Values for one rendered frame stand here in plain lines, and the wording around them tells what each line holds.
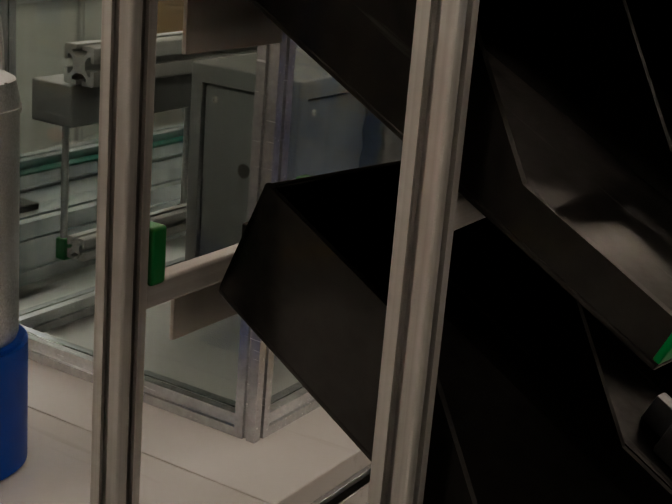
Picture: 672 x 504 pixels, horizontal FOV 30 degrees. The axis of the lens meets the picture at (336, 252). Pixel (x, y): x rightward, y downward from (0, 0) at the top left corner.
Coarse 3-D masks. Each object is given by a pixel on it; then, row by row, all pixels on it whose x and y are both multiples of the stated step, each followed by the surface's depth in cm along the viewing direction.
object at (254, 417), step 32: (0, 0) 157; (256, 64) 137; (288, 64) 137; (256, 96) 138; (288, 96) 139; (256, 128) 139; (288, 128) 140; (256, 160) 140; (256, 192) 141; (32, 352) 167; (64, 352) 164; (256, 352) 146; (160, 384) 156; (256, 384) 147; (192, 416) 154; (224, 416) 151; (256, 416) 148; (288, 416) 155
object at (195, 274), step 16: (160, 0) 61; (464, 208) 55; (464, 224) 56; (208, 256) 70; (224, 256) 71; (176, 272) 67; (192, 272) 68; (208, 272) 69; (224, 272) 71; (160, 288) 66; (176, 288) 67; (192, 288) 69
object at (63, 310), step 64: (64, 0) 153; (64, 64) 155; (192, 64) 144; (64, 128) 157; (192, 128) 146; (320, 128) 148; (64, 192) 159; (192, 192) 148; (64, 256) 162; (192, 256) 150; (64, 320) 164; (192, 384) 154
